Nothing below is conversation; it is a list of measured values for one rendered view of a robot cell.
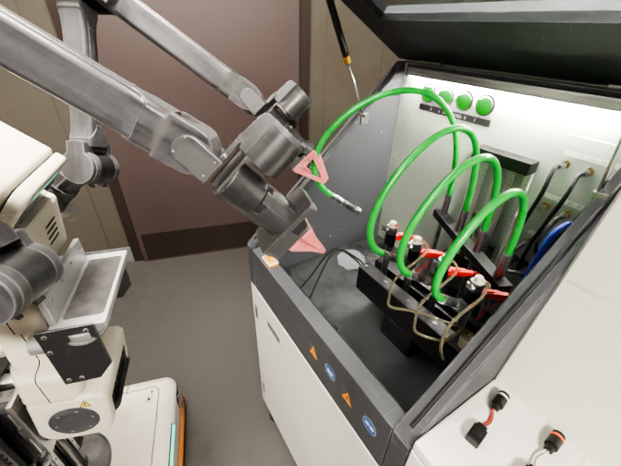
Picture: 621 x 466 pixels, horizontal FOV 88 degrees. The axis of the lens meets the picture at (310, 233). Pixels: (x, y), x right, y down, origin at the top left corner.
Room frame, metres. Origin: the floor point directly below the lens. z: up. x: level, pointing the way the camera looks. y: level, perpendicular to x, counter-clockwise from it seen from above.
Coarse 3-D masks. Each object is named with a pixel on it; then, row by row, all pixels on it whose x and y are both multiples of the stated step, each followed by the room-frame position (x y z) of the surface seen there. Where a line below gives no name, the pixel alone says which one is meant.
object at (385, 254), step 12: (444, 132) 0.62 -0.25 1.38; (468, 132) 0.66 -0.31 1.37; (420, 144) 0.60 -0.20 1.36; (408, 156) 0.58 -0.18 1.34; (396, 168) 0.57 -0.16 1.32; (396, 180) 0.56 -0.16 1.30; (384, 192) 0.55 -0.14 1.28; (468, 192) 0.71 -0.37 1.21; (468, 204) 0.70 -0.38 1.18; (372, 216) 0.54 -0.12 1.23; (372, 228) 0.54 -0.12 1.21; (456, 228) 0.71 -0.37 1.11; (372, 240) 0.54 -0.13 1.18; (384, 252) 0.56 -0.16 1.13
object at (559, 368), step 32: (608, 224) 0.41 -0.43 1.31; (576, 256) 0.41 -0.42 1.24; (608, 256) 0.39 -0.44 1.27; (576, 288) 0.38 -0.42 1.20; (608, 288) 0.36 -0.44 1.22; (544, 320) 0.38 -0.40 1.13; (576, 320) 0.36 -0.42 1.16; (608, 320) 0.34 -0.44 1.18; (512, 352) 0.39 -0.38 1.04; (544, 352) 0.36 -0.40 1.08; (576, 352) 0.33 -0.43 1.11; (608, 352) 0.31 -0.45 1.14; (512, 384) 0.35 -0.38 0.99; (544, 384) 0.33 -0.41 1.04; (576, 384) 0.31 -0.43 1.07; (608, 384) 0.29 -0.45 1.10; (544, 416) 0.30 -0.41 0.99; (576, 416) 0.28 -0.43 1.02; (608, 416) 0.26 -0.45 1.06; (608, 448) 0.24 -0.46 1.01
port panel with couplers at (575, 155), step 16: (576, 144) 0.67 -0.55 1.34; (592, 144) 0.65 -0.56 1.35; (608, 144) 0.63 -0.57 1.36; (560, 160) 0.68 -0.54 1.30; (576, 160) 0.66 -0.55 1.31; (592, 160) 0.64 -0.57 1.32; (608, 160) 0.62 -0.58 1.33; (560, 176) 0.67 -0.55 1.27; (592, 176) 0.63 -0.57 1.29; (544, 192) 0.68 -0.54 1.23; (560, 192) 0.66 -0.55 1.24; (576, 192) 0.64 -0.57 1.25; (544, 208) 0.65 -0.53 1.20; (560, 208) 0.65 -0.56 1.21; (576, 208) 0.63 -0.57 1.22; (528, 224) 0.69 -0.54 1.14; (560, 224) 0.64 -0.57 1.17; (528, 240) 0.66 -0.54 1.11; (528, 256) 0.66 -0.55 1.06
